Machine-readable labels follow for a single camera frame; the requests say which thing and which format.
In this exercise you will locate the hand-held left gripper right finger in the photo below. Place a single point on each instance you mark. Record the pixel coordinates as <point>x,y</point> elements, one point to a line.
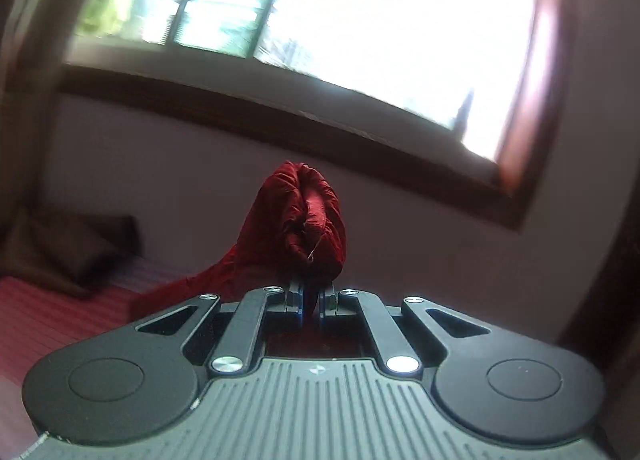
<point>326,304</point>

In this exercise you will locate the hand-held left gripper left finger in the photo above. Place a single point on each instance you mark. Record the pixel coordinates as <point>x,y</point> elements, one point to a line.
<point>298,304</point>

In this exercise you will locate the red puffer jacket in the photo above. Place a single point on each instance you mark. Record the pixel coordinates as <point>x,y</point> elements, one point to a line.
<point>300,220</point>

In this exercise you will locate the brown pillow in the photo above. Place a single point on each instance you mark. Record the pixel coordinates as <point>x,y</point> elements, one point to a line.
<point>65,250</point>

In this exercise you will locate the pink checked bed sheet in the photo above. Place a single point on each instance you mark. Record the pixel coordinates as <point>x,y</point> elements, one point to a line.
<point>45,320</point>

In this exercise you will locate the wooden framed window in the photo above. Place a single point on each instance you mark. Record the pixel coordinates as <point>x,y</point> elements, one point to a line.
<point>350,15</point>

